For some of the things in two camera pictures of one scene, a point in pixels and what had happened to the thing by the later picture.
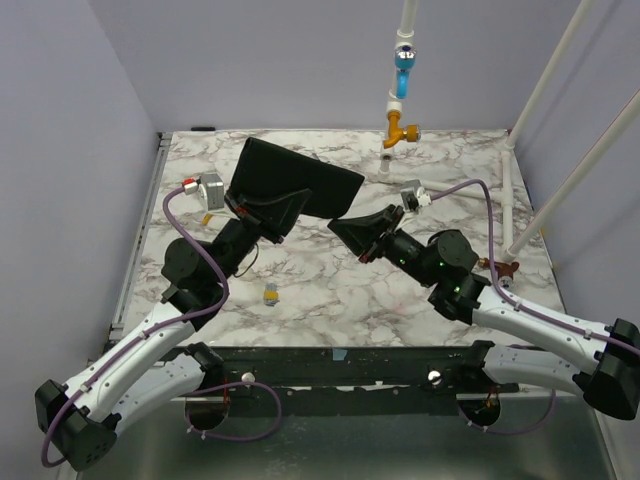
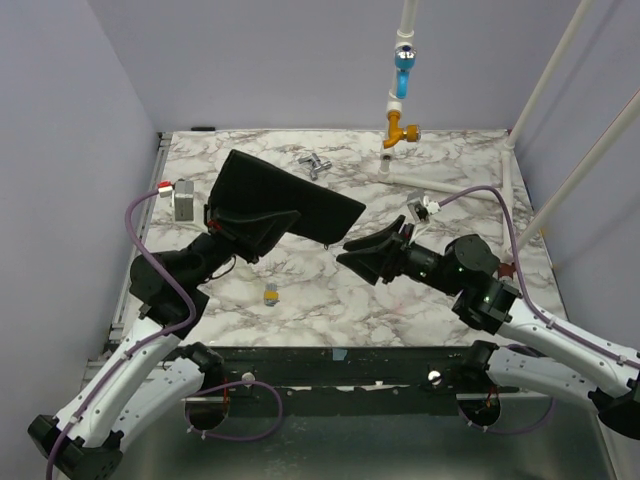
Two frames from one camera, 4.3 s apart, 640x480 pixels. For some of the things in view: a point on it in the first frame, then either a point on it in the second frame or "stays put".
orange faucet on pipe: x=411 y=132 stays put
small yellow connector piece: x=271 y=295 stays put
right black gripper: x=381 y=237 -> x=395 y=256
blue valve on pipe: x=404 y=60 stays put
